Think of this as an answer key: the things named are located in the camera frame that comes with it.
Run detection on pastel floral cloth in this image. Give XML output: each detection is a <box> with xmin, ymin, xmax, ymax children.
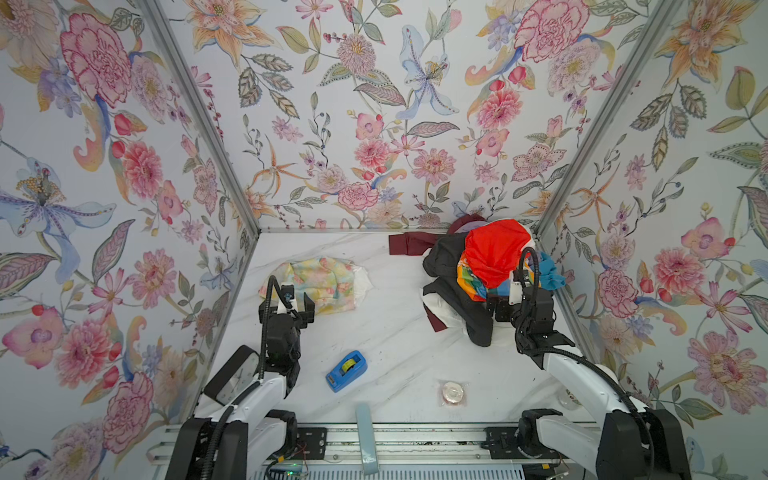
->
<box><xmin>259</xmin><ymin>257</ymin><xmax>373</xmax><ymax>315</ymax></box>

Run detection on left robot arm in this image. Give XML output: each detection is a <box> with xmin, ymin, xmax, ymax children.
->
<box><xmin>165</xmin><ymin>276</ymin><xmax>314</xmax><ymax>479</ymax></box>

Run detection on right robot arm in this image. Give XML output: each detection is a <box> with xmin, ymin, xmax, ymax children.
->
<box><xmin>486</xmin><ymin>286</ymin><xmax>692</xmax><ymax>479</ymax></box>

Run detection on teal blue cloth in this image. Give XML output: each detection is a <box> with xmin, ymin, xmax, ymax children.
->
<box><xmin>539</xmin><ymin>252</ymin><xmax>566</xmax><ymax>291</ymax></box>

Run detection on rainbow coloured cloth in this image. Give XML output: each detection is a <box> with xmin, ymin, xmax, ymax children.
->
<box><xmin>456</xmin><ymin>254</ymin><xmax>511</xmax><ymax>302</ymax></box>

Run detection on red cloth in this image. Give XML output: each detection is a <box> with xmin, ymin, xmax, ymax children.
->
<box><xmin>460</xmin><ymin>220</ymin><xmax>533</xmax><ymax>288</ymax></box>

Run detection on white cloth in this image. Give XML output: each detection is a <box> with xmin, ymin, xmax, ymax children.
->
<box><xmin>422</xmin><ymin>293</ymin><xmax>516</xmax><ymax>347</ymax></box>

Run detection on black cloth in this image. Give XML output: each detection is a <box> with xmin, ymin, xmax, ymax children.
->
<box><xmin>422</xmin><ymin>232</ymin><xmax>496</xmax><ymax>347</ymax></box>

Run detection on maroon cloth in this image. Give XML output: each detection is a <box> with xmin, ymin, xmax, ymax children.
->
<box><xmin>388</xmin><ymin>214</ymin><xmax>488</xmax><ymax>256</ymax></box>

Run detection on blue tape dispenser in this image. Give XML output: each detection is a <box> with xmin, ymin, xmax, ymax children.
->
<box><xmin>325</xmin><ymin>350</ymin><xmax>368</xmax><ymax>393</ymax></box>

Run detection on white floral cup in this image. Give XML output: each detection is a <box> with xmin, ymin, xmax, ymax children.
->
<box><xmin>557</xmin><ymin>386</ymin><xmax>582</xmax><ymax>411</ymax></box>

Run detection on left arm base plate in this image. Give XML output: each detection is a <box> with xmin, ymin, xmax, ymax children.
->
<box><xmin>267</xmin><ymin>427</ymin><xmax>328</xmax><ymax>461</ymax></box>

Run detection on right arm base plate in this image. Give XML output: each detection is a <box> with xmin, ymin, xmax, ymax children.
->
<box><xmin>481</xmin><ymin>425</ymin><xmax>562</xmax><ymax>463</ymax></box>

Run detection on pale green handle bar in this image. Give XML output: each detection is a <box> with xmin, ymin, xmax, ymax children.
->
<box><xmin>355</xmin><ymin>403</ymin><xmax>379</xmax><ymax>476</ymax></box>

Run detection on aluminium front rail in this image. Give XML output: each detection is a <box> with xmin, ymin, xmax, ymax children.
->
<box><xmin>146</xmin><ymin>422</ymin><xmax>607</xmax><ymax>466</ymax></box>

